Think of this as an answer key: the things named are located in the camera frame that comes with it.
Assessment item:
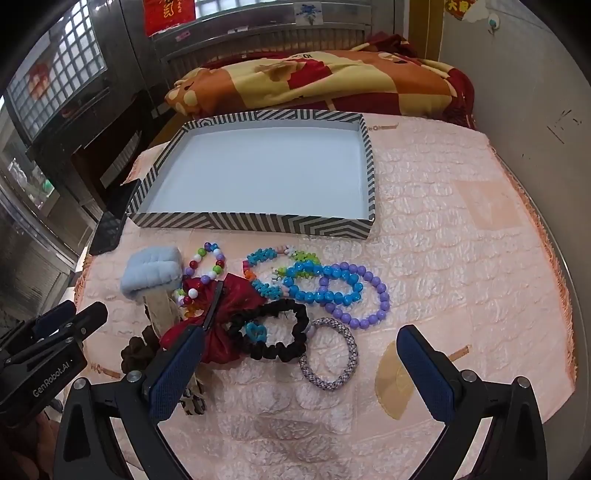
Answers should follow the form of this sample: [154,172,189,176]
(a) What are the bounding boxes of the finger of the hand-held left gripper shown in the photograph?
[0,300,77,356]
[7,302,109,365]

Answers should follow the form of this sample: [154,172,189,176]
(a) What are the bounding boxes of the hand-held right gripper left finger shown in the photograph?
[55,329,208,480]

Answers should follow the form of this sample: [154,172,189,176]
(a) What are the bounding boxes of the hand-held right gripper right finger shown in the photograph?
[396,324,548,480]

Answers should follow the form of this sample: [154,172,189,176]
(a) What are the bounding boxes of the leopard print hair bow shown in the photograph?
[144,285,209,415]

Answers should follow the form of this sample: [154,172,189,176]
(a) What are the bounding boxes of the light blue fluffy scrunchie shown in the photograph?
[121,246,184,296]

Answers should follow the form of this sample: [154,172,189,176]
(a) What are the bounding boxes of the grey woven bracelet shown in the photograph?
[299,318,358,392]

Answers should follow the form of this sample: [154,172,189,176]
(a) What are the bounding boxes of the rainbow bead bracelet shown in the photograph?
[185,300,269,344]

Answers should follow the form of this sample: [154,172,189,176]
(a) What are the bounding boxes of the red bow hair clip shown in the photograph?
[159,272,266,365]

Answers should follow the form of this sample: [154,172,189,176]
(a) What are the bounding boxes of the black scrunchie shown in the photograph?
[228,298,309,363]

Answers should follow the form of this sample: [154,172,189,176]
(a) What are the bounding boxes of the pastel mixed bead bracelet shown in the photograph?
[178,241,228,308]

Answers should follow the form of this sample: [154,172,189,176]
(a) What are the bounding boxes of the blue bead bracelet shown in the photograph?
[283,262,365,308]

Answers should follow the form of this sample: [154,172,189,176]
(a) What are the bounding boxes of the black white striped box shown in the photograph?
[126,110,376,241]

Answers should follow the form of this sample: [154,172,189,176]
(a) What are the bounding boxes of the black phone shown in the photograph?
[89,180,141,256]

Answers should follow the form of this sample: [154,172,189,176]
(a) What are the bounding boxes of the pink quilted bed cover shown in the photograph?
[74,108,578,480]

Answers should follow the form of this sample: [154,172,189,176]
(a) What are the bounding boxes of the dark wooden cabinet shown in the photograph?
[28,88,158,222]

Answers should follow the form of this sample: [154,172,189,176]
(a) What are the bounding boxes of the red window decal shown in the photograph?
[28,62,51,100]

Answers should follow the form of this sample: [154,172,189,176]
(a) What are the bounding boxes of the red yellow printed blanket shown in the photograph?
[165,32,476,130]

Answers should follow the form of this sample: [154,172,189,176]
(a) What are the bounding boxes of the metal bed headboard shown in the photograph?
[152,21,375,70]

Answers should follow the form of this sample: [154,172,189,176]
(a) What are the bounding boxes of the glass block window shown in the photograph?
[194,0,296,19]

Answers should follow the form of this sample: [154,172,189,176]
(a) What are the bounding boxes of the blue flower sticker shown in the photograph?
[295,2,321,24]

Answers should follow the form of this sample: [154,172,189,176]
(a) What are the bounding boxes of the purple bead bracelet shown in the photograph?
[317,262,391,329]

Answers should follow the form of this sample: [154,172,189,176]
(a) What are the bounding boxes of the teal green chunky bracelet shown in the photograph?
[242,246,324,300]

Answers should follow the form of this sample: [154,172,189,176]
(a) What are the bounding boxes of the red wall poster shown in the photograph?
[143,0,197,38]

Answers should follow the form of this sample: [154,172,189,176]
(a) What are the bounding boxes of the red wall decoration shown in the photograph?
[445,0,481,21]

